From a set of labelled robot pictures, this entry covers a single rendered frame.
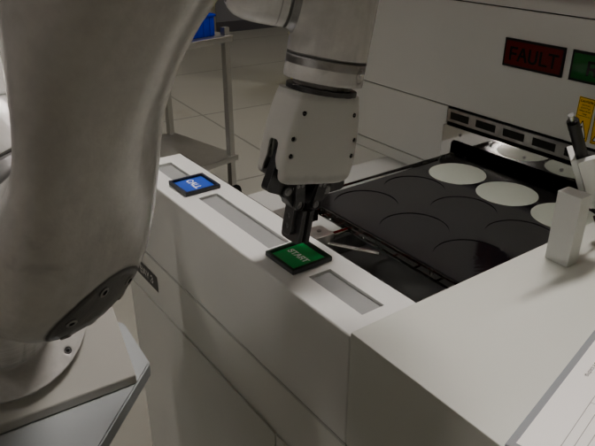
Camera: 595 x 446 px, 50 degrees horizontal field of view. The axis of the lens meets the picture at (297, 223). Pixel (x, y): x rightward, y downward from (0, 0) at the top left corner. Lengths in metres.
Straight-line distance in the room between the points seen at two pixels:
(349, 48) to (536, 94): 0.59
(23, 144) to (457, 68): 1.04
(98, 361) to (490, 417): 0.45
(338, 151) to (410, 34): 0.70
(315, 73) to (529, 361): 0.33
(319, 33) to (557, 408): 0.39
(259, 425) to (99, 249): 0.54
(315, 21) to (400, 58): 0.76
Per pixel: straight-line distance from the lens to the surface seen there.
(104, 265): 0.38
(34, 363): 0.78
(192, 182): 0.94
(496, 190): 1.12
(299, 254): 0.74
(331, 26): 0.64
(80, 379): 0.78
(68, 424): 0.77
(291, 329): 0.71
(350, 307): 0.66
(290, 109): 0.65
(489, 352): 0.61
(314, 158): 0.67
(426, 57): 1.33
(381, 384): 0.61
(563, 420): 0.56
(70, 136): 0.33
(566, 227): 0.76
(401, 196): 1.06
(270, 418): 0.84
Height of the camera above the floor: 1.33
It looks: 27 degrees down
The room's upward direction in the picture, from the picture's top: straight up
